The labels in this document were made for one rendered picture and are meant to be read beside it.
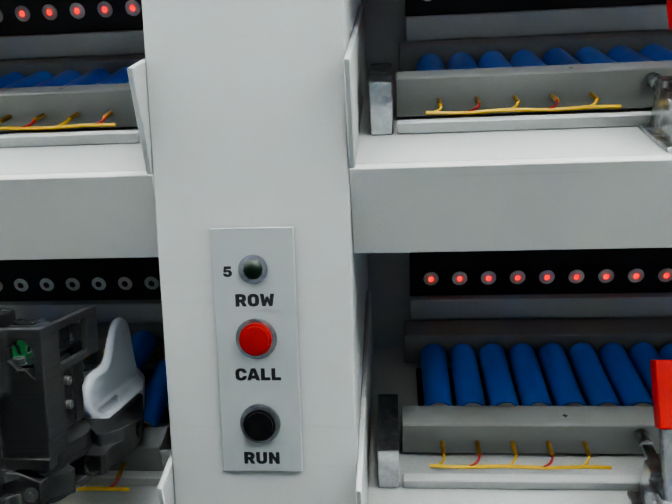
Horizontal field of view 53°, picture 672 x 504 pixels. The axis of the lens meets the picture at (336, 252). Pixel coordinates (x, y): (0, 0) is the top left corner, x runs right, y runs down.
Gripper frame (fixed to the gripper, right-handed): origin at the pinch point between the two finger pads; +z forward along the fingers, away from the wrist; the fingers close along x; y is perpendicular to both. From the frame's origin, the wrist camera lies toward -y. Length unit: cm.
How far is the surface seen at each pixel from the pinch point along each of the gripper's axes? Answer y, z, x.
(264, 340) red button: 5.4, -8.8, -11.9
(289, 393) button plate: 2.7, -8.4, -12.9
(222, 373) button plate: 3.7, -8.4, -9.6
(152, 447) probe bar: -2.3, -3.6, -4.0
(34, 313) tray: 3.1, 8.7, 9.7
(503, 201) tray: 11.8, -7.7, -23.3
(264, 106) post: 16.5, -8.4, -12.2
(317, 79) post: 17.6, -8.5, -14.7
